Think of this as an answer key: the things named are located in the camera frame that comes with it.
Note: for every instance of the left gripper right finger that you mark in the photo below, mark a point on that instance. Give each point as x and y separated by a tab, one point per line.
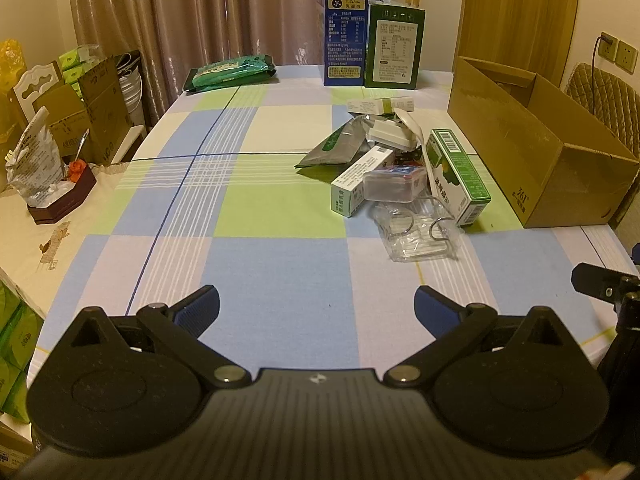
457	330

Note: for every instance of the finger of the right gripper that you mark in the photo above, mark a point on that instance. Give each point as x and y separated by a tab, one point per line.
603	284

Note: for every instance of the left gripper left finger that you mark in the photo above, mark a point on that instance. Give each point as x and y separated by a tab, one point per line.
174	332

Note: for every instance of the clear plastic hook package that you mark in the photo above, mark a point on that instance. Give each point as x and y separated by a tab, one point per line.
417	231

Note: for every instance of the green white medicine box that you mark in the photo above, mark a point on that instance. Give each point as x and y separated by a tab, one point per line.
454	179

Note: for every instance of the clear plastic case blue label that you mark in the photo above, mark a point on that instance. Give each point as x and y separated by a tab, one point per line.
394	184

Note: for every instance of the long white medicine box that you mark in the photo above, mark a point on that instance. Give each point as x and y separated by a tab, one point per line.
347	189

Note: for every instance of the white power adapter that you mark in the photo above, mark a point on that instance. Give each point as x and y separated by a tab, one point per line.
392	135

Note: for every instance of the silver green foil bag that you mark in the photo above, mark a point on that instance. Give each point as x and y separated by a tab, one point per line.
342	146

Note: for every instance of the checkered tablecloth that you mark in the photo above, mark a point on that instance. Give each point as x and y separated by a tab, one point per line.
214	196

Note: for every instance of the large brown cardboard box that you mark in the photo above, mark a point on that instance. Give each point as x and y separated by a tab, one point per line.
554	161

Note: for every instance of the green tissue packs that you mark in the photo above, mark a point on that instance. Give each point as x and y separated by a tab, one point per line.
20	329

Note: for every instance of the dark wooden tray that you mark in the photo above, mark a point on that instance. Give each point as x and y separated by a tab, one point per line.
76	188

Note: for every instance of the quilted chair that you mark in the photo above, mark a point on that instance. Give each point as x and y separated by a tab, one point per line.
614	102

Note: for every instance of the crumpled silver plastic bag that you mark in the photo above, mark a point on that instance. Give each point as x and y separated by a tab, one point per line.
35	168

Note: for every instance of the brown cardboard boxes stack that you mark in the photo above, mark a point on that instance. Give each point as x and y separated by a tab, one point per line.
93	125

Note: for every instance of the green wet wipes pack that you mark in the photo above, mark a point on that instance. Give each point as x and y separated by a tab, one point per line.
236	72

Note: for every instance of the wooden door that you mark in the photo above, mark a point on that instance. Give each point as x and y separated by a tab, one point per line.
533	35

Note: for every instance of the green milk carton box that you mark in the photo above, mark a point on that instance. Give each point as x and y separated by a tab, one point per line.
394	45

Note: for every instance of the beige curtain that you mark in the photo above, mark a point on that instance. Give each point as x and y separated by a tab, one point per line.
174	36

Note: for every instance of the yellow plastic bag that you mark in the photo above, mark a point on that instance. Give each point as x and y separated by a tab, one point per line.
12	67

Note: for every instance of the blue milk carton box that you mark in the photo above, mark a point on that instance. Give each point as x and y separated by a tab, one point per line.
344	33

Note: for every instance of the wall socket with plug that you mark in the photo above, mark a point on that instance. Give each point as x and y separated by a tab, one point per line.
607	47

